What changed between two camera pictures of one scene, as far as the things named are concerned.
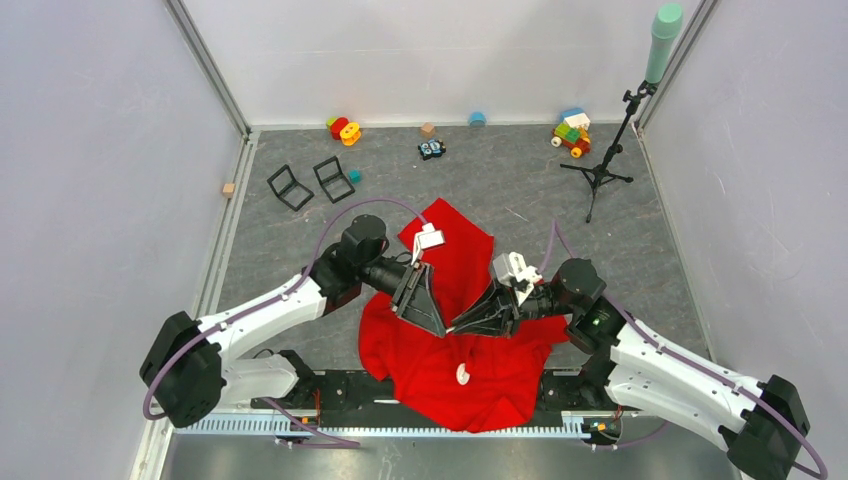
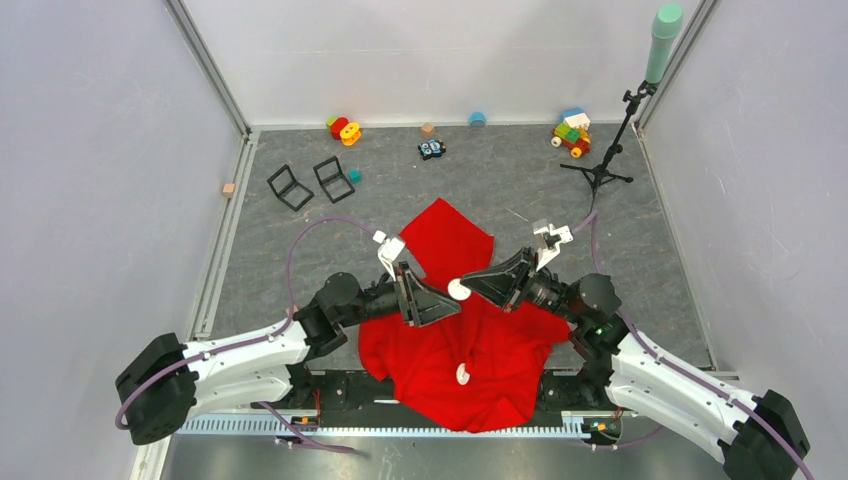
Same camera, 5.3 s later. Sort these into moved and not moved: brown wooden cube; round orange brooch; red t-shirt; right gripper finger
Moved: right gripper finger
Not moved: brown wooden cube; red t-shirt; round orange brooch
